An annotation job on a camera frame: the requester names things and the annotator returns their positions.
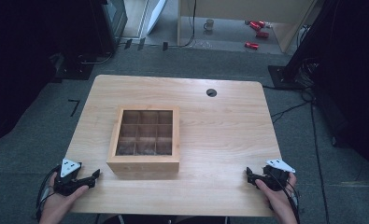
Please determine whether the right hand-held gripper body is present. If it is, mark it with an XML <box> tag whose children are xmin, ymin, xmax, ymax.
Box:
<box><xmin>252</xmin><ymin>159</ymin><xmax>297</xmax><ymax>192</ymax></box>

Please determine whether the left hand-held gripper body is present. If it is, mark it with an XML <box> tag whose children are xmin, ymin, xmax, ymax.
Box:
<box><xmin>53</xmin><ymin>158</ymin><xmax>96</xmax><ymax>197</ymax></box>

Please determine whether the wooden compartment box glass lid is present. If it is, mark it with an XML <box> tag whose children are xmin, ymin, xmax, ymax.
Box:
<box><xmin>106</xmin><ymin>105</ymin><xmax>180</xmax><ymax>177</ymax></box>

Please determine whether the person's right hand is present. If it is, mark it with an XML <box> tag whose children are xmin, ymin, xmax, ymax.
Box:
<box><xmin>254</xmin><ymin>172</ymin><xmax>299</xmax><ymax>224</ymax></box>

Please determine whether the person's left hand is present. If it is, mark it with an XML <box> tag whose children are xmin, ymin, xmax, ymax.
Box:
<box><xmin>38</xmin><ymin>172</ymin><xmax>90</xmax><ymax>224</ymax></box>

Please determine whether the grey mug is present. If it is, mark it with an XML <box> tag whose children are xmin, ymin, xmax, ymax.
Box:
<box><xmin>203</xmin><ymin>18</ymin><xmax>216</xmax><ymax>32</ymax></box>

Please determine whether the dark monitor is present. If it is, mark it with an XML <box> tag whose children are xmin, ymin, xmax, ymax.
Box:
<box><xmin>90</xmin><ymin>0</ymin><xmax>129</xmax><ymax>54</ymax></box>

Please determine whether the white board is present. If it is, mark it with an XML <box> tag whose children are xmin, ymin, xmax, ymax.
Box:
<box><xmin>146</xmin><ymin>0</ymin><xmax>168</xmax><ymax>35</ymax></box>

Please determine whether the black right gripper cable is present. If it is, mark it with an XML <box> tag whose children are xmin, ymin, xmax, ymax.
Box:
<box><xmin>274</xmin><ymin>172</ymin><xmax>302</xmax><ymax>224</ymax></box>

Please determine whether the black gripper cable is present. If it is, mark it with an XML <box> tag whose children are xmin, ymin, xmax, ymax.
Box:
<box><xmin>274</xmin><ymin>172</ymin><xmax>302</xmax><ymax>224</ymax></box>
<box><xmin>35</xmin><ymin>164</ymin><xmax>63</xmax><ymax>222</ymax></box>

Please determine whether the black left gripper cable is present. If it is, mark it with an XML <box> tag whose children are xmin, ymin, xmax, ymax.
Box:
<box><xmin>35</xmin><ymin>164</ymin><xmax>63</xmax><ymax>222</ymax></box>

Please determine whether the long black floor cable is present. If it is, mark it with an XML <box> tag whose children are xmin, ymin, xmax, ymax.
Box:
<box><xmin>308</xmin><ymin>101</ymin><xmax>331</xmax><ymax>224</ymax></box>

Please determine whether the black stand base plate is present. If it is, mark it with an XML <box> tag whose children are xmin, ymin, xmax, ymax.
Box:
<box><xmin>54</xmin><ymin>57</ymin><xmax>95</xmax><ymax>81</ymax></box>
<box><xmin>267</xmin><ymin>64</ymin><xmax>306</xmax><ymax>91</ymax></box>

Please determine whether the black looped floor cable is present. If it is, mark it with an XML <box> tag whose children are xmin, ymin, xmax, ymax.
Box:
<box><xmin>78</xmin><ymin>49</ymin><xmax>115</xmax><ymax>65</ymax></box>

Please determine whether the black hanging cable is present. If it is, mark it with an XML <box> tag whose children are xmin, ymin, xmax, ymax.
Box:
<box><xmin>167</xmin><ymin>0</ymin><xmax>198</xmax><ymax>49</ymax></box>

